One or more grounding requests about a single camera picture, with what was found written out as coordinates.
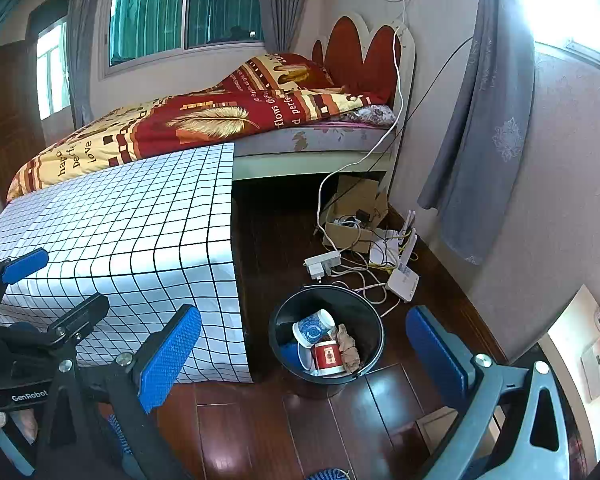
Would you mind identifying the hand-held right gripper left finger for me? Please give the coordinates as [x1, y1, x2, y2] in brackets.
[32, 304, 203, 480]

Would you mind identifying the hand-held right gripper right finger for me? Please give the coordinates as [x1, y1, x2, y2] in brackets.
[405, 305, 571, 480]

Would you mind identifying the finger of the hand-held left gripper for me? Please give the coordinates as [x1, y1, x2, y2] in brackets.
[0, 247, 50, 326]
[10, 292, 111, 348]

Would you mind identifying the beige paper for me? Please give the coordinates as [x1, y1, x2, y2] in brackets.
[332, 324, 362, 375]

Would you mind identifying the red paper cup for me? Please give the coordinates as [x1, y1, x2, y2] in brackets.
[310, 340, 348, 377]

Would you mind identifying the black trash bin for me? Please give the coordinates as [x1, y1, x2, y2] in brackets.
[268, 285, 385, 401]

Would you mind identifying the blue patterned paper cup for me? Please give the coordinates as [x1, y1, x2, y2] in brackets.
[292, 308, 337, 348]

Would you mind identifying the person's left hand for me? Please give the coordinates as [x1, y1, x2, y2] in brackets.
[0, 405, 38, 443]

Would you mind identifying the flat white router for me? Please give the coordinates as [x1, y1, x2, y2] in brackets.
[386, 230, 421, 303]

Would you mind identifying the upright white router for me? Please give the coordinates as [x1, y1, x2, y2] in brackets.
[369, 210, 417, 267]

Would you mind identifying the white leaning board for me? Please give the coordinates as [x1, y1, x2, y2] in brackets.
[545, 284, 600, 403]

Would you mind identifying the brown wooden door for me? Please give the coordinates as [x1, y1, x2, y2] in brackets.
[0, 40, 46, 201]

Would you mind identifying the white power strip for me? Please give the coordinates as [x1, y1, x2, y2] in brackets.
[304, 251, 342, 281]

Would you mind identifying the blue striped slipper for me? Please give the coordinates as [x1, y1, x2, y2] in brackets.
[305, 467, 351, 480]

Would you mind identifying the white flat box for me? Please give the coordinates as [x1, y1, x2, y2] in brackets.
[580, 332, 600, 396]

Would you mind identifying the cardboard box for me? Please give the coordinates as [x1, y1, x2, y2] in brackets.
[322, 175, 391, 253]

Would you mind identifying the small window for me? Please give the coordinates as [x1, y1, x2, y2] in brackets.
[30, 7, 73, 121]

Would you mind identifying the bed with red blanket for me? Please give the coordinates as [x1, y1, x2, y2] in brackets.
[5, 52, 396, 203]

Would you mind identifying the grey window curtain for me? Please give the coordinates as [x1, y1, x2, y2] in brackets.
[67, 0, 111, 128]
[257, 0, 313, 56]

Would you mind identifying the grey floral mattress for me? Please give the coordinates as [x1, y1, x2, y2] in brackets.
[232, 122, 398, 156]

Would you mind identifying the floral pillow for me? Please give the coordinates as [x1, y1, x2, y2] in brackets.
[340, 104, 397, 126]

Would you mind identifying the grey patterned curtain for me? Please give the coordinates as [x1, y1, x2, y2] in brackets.
[417, 0, 538, 266]

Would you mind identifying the large sliding window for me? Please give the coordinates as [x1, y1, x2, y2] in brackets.
[102, 0, 268, 68]

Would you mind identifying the bright side window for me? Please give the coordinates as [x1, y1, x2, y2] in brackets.
[520, 0, 600, 76]

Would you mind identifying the white cable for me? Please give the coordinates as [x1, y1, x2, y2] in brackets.
[312, 0, 411, 251]

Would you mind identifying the white bed frame red headboard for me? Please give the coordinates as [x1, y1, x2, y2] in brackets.
[232, 10, 416, 196]

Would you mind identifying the black cable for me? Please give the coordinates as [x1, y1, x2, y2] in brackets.
[330, 35, 476, 201]

